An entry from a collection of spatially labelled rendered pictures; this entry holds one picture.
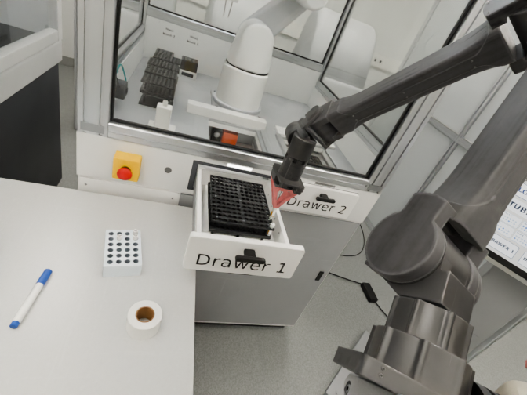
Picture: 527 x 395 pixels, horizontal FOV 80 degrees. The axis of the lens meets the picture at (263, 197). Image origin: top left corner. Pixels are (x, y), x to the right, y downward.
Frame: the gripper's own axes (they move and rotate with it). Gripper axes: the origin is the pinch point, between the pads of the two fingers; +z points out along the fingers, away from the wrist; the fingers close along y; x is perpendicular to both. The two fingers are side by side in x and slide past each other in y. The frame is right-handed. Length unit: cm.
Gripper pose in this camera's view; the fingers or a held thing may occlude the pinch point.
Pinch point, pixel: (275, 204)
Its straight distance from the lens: 82.6
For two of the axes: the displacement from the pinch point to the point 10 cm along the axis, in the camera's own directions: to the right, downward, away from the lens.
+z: -3.4, 8.1, 4.9
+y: 1.4, 5.5, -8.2
